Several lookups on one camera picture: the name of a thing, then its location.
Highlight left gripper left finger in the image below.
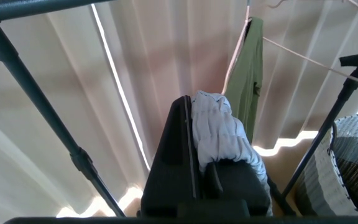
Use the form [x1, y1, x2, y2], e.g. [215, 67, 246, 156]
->
[140, 95, 203, 218]

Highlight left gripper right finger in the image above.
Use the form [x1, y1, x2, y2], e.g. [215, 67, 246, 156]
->
[203, 159, 272, 218]

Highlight pale grey shorts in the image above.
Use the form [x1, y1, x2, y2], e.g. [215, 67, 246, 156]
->
[190, 90, 273, 217]

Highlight green printed shirt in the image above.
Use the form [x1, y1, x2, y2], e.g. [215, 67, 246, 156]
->
[224, 17, 264, 144]

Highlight pink clothes hanger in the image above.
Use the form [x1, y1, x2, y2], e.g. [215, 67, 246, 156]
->
[262, 0, 358, 90]
[221, 0, 251, 96]

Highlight white laundry basket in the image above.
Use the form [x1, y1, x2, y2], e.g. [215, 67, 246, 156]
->
[295, 111, 358, 217]

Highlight beige curtain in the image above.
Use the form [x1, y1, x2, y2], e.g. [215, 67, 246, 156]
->
[0, 0, 358, 218]

